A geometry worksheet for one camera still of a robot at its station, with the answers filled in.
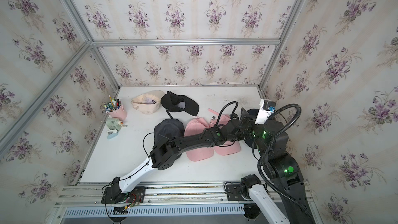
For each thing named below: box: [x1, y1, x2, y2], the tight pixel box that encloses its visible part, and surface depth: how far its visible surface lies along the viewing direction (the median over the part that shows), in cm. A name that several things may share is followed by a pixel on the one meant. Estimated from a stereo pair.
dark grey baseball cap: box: [153, 118, 186, 148], surface depth 90 cm
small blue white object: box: [106, 129, 119, 140], surface depth 95 cm
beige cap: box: [130, 90, 166, 115], surface depth 110 cm
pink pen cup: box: [103, 94, 128, 121], surface depth 97 cm
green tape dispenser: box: [105, 117, 128, 132], surface depth 92 cm
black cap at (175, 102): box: [160, 91, 200, 117], surface depth 109 cm
